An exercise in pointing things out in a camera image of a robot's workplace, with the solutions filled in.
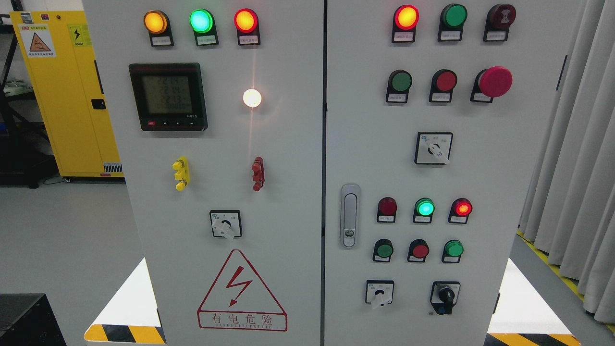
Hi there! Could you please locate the lower green start button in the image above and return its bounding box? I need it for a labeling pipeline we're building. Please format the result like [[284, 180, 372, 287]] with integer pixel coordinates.
[[372, 238, 394, 263]]

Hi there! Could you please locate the upper green push button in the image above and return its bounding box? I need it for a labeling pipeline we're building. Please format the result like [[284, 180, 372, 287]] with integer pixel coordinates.
[[386, 69, 413, 104]]

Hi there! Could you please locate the lower red stop button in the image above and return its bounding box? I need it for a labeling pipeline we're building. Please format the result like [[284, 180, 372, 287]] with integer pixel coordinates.
[[406, 239, 429, 263]]

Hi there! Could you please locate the upper red push button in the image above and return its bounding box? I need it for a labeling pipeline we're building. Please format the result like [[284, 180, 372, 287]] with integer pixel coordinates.
[[429, 69, 457, 103]]

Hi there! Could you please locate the lower right green button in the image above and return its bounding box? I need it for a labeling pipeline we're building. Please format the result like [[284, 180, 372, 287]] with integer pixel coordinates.
[[441, 239, 464, 263]]

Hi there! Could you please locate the red emergency stop mushroom button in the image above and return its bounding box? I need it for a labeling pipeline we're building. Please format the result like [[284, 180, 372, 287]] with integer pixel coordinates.
[[470, 66, 513, 103]]

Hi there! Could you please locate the red terminal connector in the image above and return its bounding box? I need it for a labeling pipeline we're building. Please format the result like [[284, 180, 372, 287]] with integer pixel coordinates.
[[252, 156, 265, 191]]

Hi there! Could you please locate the lower left red indicator lamp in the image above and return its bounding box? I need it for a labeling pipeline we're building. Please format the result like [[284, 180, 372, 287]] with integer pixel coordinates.
[[376, 197, 397, 223]]

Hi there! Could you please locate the red indicator lamp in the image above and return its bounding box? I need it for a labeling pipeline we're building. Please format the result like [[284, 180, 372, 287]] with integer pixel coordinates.
[[376, 197, 397, 223], [448, 198, 473, 225], [391, 4, 419, 43], [234, 8, 260, 46]]

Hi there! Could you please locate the white lit indicator lamp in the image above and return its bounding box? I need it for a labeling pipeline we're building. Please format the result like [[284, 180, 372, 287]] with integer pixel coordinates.
[[242, 88, 263, 108]]

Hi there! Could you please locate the left grey cabinet door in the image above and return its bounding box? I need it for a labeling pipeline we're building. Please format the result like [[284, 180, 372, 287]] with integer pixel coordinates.
[[83, 0, 323, 346]]

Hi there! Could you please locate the grey cabinet door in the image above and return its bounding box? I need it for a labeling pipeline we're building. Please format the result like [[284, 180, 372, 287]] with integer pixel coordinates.
[[83, 0, 323, 346], [323, 0, 583, 346]]

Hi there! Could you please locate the lower green indicator lamp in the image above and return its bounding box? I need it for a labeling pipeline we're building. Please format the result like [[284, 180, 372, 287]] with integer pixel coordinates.
[[412, 198, 435, 223]]

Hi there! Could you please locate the green indicator lamp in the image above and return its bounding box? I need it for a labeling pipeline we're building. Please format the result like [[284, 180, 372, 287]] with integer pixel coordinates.
[[412, 198, 435, 223], [189, 8, 219, 47], [437, 3, 468, 42]]

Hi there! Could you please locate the yellow terminal connector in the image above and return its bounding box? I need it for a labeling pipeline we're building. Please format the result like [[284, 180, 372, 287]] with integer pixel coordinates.
[[172, 156, 190, 191]]

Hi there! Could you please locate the right grey cabinet door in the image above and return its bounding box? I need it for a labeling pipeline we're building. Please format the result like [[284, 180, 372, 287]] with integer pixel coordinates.
[[323, 0, 583, 346]]

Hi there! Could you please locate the red electric danger warning sticker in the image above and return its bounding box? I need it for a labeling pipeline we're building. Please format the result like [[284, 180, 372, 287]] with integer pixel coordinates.
[[197, 249, 288, 332]]

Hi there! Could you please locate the lower right red indicator lamp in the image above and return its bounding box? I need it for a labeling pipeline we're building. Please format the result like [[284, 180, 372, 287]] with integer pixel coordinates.
[[448, 198, 473, 225]]

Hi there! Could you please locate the black digital power meter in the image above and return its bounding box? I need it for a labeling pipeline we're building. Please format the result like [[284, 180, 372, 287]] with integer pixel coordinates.
[[129, 62, 208, 131]]

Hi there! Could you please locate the red indicator lamp top left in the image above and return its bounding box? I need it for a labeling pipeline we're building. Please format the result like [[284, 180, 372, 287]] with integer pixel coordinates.
[[234, 8, 260, 46]]

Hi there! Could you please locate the green indicator lamp top left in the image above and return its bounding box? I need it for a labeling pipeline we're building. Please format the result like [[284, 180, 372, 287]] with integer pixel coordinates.
[[189, 8, 219, 47]]

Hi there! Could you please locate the red indicator lamp top right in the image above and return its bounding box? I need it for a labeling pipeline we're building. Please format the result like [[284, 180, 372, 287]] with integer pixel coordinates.
[[391, 4, 419, 43]]

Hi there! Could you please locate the amber indicator lamp top left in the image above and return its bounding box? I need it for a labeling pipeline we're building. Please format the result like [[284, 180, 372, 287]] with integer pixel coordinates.
[[143, 10, 174, 47]]

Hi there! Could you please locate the green indicator lamp top right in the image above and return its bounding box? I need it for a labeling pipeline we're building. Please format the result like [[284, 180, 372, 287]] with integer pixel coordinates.
[[437, 3, 468, 42]]

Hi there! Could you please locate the grey curtain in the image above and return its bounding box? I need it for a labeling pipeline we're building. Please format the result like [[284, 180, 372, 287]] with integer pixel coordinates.
[[520, 0, 615, 324]]

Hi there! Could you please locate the yellow safety cabinet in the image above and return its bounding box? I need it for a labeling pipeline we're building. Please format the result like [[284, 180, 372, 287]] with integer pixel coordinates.
[[10, 11, 123, 179]]

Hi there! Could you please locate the black box bottom left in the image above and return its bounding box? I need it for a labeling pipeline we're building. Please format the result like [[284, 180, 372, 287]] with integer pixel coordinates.
[[0, 293, 66, 346]]

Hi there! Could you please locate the silver door handle lock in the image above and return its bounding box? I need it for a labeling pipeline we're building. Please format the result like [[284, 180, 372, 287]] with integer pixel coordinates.
[[340, 184, 360, 249]]

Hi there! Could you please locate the left door rotary selector switch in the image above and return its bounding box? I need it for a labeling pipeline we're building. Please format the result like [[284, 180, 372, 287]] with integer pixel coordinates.
[[209, 210, 243, 239]]

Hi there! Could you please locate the upper right rotary selector switch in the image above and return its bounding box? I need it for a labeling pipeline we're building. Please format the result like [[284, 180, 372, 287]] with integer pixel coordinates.
[[414, 132, 454, 166]]

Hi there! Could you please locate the lower white rotary selector switch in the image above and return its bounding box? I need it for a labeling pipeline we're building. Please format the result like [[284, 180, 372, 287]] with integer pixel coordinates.
[[365, 280, 395, 309]]

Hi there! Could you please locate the black key selector switch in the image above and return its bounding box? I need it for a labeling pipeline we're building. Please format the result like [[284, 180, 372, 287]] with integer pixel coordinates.
[[429, 281, 461, 315]]

